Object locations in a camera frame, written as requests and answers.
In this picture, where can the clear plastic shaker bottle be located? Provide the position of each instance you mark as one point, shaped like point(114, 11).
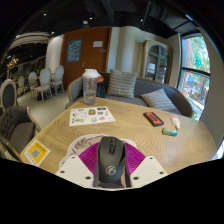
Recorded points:
point(90, 88)

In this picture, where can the white printed sticker sheet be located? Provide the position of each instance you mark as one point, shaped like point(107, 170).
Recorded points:
point(91, 116)

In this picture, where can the black computer mouse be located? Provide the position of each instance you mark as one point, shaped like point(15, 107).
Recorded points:
point(111, 160)

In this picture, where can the arched glass-door cabinet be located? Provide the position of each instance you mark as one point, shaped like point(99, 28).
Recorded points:
point(156, 61)

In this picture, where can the black box with orange print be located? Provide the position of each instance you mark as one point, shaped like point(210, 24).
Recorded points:
point(153, 119)

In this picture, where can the small white squeeze bottle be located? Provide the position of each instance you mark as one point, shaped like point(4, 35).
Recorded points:
point(175, 121)

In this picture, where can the group of white chairs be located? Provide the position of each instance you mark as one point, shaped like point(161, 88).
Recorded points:
point(45, 80)

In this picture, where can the black and orange bag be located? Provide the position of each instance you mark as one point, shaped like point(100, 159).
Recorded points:
point(101, 88)

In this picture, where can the dark tufted armchair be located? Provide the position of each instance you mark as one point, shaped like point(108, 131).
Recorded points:
point(16, 130)

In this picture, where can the flat striped cushion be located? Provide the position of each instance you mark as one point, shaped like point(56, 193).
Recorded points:
point(158, 100)

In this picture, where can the brown wooden door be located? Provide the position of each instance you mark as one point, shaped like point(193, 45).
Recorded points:
point(91, 63)

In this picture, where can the grey oval-back chair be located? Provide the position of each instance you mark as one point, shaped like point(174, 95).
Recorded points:
point(8, 95)

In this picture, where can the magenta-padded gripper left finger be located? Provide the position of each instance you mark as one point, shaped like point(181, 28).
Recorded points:
point(75, 168)

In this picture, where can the grey curved sofa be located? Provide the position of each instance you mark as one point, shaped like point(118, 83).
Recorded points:
point(148, 86)

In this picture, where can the white door sign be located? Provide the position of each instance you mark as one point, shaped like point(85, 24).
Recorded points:
point(98, 44)

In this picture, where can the dark-framed window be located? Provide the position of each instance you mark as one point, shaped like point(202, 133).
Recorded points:
point(196, 73)

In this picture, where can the green and white packet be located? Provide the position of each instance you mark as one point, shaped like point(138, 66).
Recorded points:
point(169, 132)

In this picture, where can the large striped cushion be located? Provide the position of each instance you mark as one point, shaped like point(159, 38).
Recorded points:
point(121, 84)

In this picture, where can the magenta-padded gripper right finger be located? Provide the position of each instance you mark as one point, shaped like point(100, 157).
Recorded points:
point(148, 168)

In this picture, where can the blue poster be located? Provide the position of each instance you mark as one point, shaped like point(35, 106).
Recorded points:
point(74, 50)

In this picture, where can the yellow square sticker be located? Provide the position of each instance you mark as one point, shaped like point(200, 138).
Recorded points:
point(35, 152)

